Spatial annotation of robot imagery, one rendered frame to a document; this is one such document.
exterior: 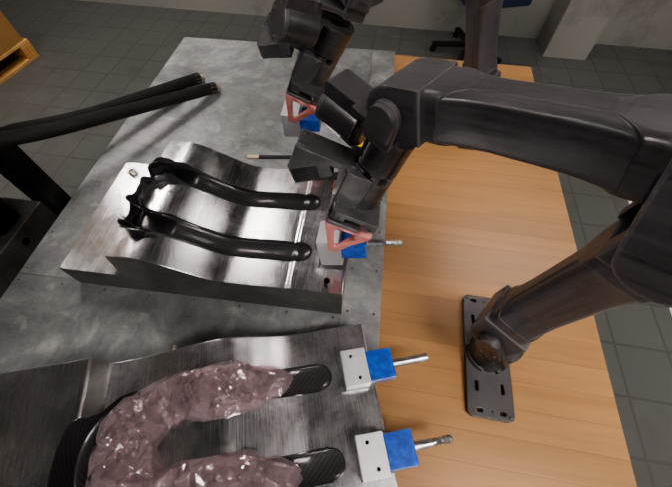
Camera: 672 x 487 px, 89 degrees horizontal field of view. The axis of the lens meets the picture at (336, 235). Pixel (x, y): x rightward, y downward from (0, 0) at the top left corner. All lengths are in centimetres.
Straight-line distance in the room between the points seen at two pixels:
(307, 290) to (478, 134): 35
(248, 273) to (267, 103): 57
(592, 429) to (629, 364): 113
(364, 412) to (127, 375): 34
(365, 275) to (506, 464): 36
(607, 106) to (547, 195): 61
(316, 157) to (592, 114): 27
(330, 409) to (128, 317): 40
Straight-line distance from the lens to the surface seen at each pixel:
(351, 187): 43
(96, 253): 75
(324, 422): 54
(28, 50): 355
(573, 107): 31
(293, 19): 58
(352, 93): 42
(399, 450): 53
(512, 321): 49
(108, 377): 62
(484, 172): 89
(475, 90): 33
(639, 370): 184
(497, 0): 79
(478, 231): 77
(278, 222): 63
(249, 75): 115
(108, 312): 75
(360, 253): 53
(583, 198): 221
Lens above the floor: 139
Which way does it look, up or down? 57 degrees down
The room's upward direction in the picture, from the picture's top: straight up
